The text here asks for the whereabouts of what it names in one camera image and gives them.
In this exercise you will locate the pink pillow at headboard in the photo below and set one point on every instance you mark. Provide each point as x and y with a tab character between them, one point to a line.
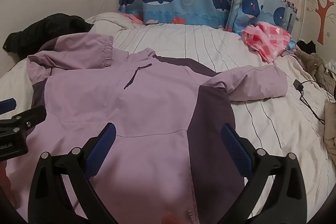
134	18

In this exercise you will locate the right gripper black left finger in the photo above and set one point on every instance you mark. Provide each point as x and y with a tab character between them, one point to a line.
49	201

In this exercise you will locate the pink checkered plastic bag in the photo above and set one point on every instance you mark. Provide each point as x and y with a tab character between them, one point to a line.
267	40

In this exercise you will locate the lilac and purple jacket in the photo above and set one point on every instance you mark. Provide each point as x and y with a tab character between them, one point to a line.
168	155

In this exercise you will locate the small black garment by wardrobe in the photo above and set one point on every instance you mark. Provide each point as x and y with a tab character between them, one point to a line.
308	48

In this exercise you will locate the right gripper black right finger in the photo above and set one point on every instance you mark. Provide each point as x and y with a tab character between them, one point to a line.
286	201

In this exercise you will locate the white striped duvet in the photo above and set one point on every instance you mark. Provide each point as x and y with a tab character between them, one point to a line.
278	125

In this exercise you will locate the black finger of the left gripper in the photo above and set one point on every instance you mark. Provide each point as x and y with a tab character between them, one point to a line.
25	121
7	105

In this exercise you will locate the black garment on bed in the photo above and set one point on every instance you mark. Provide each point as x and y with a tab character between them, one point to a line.
31	39

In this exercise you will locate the white wardrobe with tree decal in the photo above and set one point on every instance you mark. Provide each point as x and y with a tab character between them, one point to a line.
318	25

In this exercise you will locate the olive khaki garment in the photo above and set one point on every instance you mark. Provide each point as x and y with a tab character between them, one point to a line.
317	69

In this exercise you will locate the black charger with cable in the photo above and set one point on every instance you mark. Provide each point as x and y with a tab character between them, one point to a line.
300	88

